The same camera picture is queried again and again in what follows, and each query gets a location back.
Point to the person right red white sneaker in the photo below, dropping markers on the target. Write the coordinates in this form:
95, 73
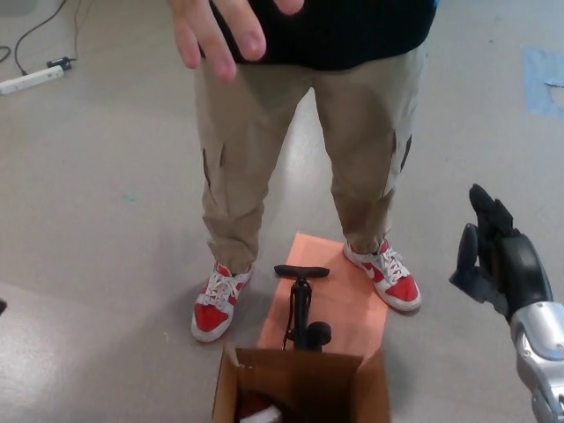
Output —
213, 315

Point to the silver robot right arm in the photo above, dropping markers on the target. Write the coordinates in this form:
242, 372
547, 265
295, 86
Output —
539, 339

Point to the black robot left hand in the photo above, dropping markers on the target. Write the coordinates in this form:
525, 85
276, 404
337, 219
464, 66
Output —
2, 307

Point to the brown cardboard box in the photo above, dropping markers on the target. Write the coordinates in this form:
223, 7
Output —
304, 379

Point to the person left red white sneaker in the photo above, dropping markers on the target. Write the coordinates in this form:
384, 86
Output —
398, 291

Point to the blue tape floor patch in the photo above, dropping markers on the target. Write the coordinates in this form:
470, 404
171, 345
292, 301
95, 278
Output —
539, 83

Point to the person red white sneaker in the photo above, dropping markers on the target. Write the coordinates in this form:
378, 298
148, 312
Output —
213, 315
398, 291

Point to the brown Franklin american football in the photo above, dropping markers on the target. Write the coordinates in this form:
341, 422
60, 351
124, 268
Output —
260, 407

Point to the black shirt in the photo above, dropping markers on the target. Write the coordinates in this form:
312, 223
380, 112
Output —
343, 31

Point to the white power strip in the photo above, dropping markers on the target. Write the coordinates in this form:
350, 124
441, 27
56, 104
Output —
31, 79

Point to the black hand air pump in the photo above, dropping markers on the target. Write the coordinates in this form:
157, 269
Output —
300, 308

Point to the person bare hand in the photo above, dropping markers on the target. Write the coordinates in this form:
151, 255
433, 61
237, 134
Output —
198, 26

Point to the black plug adapter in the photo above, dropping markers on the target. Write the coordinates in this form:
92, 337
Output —
58, 64

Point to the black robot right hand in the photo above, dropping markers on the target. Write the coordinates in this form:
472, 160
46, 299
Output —
515, 273

